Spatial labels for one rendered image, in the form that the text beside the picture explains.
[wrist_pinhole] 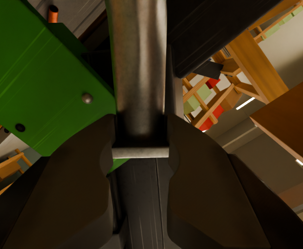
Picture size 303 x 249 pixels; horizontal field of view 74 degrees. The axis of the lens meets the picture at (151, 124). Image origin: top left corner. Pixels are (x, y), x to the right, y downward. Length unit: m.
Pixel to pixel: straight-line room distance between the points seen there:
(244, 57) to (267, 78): 0.13
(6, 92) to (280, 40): 9.71
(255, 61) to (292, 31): 9.01
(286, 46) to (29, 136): 9.79
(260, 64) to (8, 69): 0.91
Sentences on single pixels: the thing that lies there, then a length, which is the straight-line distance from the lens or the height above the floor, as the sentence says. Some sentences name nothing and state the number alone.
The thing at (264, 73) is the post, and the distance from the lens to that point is 1.00.
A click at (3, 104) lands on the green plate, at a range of 0.25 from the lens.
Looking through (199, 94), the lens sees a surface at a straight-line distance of 3.61.
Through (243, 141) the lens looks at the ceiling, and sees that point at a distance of 7.74.
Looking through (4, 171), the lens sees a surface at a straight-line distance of 6.56.
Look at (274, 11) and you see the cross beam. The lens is 0.73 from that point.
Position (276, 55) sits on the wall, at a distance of 9.75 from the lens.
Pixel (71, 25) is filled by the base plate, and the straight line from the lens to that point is 0.75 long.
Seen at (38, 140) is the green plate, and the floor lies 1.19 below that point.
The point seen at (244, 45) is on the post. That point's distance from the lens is 0.97.
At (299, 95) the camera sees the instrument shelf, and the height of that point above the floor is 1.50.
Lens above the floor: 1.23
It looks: 6 degrees up
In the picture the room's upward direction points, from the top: 141 degrees clockwise
